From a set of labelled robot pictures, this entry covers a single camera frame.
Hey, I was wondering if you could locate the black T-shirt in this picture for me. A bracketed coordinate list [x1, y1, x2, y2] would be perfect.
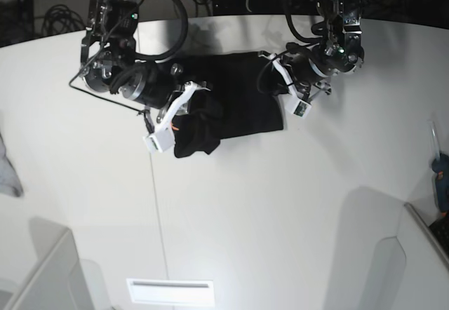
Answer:
[172, 52, 283, 159]

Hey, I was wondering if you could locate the grey cloth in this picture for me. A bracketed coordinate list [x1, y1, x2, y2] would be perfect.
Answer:
[0, 138, 23, 198]

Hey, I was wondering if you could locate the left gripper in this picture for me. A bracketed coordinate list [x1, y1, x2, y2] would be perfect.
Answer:
[280, 54, 332, 95]

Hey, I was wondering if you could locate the coiled black cable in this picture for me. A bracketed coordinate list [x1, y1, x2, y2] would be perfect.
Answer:
[41, 4, 88, 38]

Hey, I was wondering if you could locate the blue glue gun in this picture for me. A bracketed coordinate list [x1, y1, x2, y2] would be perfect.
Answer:
[427, 119, 449, 216]

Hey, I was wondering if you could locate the black keyboard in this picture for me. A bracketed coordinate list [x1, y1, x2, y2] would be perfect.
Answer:
[429, 215, 449, 255]

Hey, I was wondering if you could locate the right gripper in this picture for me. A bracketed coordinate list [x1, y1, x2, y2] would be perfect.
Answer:
[121, 62, 177, 109]

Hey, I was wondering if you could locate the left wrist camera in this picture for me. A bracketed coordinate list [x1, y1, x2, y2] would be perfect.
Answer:
[258, 50, 312, 119]

